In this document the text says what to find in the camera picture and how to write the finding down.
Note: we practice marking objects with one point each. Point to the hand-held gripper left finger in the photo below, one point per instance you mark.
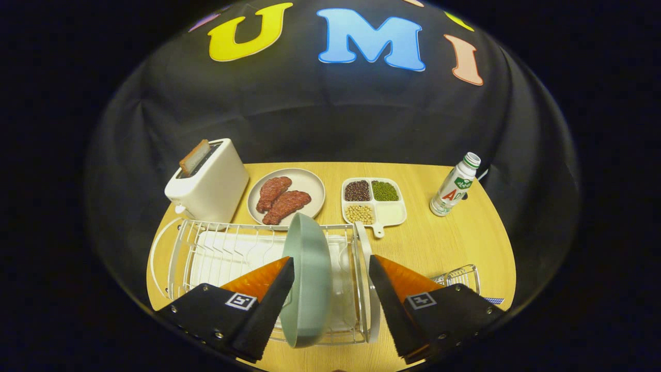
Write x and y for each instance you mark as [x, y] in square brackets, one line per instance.
[268, 315]

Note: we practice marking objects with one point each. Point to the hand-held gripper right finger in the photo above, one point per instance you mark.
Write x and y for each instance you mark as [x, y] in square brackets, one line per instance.
[395, 315]

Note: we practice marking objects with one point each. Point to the pale green plate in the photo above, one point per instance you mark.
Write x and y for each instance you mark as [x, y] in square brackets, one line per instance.
[310, 279]

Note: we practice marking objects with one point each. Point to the beige round plate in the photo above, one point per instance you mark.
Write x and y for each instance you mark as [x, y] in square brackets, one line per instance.
[307, 183]

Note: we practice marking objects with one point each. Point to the blue checked cloth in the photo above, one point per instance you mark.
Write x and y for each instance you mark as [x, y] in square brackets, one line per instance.
[494, 300]

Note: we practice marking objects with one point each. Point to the white divided tray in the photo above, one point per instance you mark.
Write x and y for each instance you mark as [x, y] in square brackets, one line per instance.
[392, 213]

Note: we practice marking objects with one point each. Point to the pile of yellow soybeans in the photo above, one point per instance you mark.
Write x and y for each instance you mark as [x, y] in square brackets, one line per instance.
[360, 214]

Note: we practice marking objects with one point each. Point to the pile of green beans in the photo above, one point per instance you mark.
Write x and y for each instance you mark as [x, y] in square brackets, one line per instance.
[385, 191]

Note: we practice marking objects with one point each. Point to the pile of dark red beans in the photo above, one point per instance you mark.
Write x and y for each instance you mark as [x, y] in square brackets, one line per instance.
[357, 191]

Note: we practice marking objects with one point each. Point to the white drink bottle green label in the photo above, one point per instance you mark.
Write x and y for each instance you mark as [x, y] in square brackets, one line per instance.
[452, 191]

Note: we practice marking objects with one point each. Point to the white toaster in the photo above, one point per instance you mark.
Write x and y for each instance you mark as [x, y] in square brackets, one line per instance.
[211, 191]

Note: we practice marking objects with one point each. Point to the brown toast slice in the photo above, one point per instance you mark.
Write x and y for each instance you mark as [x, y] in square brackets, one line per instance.
[193, 157]

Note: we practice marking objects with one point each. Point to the black backdrop cloth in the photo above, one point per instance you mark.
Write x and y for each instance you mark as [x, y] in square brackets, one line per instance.
[335, 119]

